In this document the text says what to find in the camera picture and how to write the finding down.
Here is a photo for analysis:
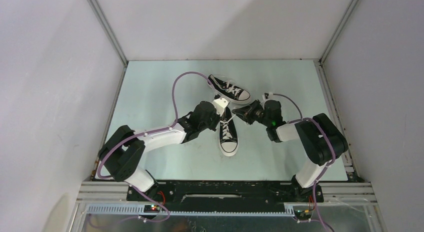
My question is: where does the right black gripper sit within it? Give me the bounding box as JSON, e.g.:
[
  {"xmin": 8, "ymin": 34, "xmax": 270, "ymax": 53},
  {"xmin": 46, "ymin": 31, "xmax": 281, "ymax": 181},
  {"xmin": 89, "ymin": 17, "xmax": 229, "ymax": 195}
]
[{"xmin": 231, "ymin": 100, "xmax": 271, "ymax": 127}]

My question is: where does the black canvas sneaker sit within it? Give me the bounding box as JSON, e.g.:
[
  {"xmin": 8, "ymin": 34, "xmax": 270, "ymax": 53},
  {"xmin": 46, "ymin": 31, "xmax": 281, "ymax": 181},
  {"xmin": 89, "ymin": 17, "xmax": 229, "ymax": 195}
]
[
  {"xmin": 218, "ymin": 107, "xmax": 239, "ymax": 157},
  {"xmin": 208, "ymin": 74, "xmax": 252, "ymax": 105}
]

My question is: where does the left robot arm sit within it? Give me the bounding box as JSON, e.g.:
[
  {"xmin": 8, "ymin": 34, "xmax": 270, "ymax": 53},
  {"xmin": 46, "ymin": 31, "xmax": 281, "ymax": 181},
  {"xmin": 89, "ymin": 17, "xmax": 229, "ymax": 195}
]
[{"xmin": 97, "ymin": 98, "xmax": 229, "ymax": 200}]

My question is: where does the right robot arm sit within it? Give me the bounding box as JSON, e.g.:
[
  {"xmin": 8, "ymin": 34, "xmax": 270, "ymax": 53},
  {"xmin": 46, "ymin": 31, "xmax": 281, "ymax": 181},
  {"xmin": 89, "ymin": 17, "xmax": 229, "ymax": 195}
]
[{"xmin": 232, "ymin": 100, "xmax": 348, "ymax": 201}]

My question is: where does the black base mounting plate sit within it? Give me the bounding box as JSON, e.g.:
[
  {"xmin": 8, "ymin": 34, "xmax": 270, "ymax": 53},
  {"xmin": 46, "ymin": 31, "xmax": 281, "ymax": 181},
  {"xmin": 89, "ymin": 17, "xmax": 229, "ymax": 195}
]
[{"xmin": 146, "ymin": 180, "xmax": 324, "ymax": 212}]

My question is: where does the left controller board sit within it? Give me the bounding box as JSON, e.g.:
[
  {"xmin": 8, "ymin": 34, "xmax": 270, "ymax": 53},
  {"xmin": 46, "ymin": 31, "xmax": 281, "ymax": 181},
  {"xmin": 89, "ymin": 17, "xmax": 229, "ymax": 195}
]
[{"xmin": 143, "ymin": 205, "xmax": 162, "ymax": 214}]

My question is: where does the controller board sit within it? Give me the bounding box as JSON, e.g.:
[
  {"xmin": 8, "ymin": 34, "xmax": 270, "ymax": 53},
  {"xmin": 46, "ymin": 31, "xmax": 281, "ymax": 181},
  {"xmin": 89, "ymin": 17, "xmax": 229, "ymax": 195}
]
[
  {"xmin": 143, "ymin": 205, "xmax": 162, "ymax": 214},
  {"xmin": 294, "ymin": 210, "xmax": 314, "ymax": 221}
]

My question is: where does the right controller board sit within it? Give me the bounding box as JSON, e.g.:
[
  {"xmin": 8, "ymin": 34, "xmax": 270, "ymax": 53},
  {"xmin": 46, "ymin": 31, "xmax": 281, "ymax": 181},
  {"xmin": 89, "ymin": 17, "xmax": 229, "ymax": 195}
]
[{"xmin": 294, "ymin": 210, "xmax": 314, "ymax": 221}]

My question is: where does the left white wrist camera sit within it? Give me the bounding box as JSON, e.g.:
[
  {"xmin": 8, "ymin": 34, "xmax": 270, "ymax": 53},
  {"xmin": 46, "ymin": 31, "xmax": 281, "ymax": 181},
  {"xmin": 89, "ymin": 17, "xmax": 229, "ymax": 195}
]
[{"xmin": 212, "ymin": 97, "xmax": 230, "ymax": 116}]

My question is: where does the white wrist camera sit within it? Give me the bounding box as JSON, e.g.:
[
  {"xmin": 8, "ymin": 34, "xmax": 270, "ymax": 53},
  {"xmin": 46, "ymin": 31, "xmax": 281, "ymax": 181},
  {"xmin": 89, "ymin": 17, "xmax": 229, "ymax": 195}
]
[
  {"xmin": 262, "ymin": 92, "xmax": 273, "ymax": 103},
  {"xmin": 212, "ymin": 97, "xmax": 230, "ymax": 116}
]

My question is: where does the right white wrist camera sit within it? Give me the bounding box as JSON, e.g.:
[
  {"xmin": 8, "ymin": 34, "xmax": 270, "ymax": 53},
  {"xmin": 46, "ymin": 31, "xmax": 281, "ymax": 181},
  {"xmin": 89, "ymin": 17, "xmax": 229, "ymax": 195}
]
[{"xmin": 262, "ymin": 92, "xmax": 273, "ymax": 103}]

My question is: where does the aluminium frame rail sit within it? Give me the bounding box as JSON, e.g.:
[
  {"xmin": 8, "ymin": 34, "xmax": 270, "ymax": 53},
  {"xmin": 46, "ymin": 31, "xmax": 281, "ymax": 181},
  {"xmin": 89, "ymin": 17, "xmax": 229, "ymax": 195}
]
[{"xmin": 320, "ymin": 182, "xmax": 378, "ymax": 206}]

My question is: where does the grey slotted cable duct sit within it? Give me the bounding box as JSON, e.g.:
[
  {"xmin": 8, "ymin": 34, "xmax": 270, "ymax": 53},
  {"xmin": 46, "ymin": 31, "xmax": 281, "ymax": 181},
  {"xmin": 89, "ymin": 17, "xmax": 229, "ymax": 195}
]
[{"xmin": 86, "ymin": 204, "xmax": 295, "ymax": 217}]

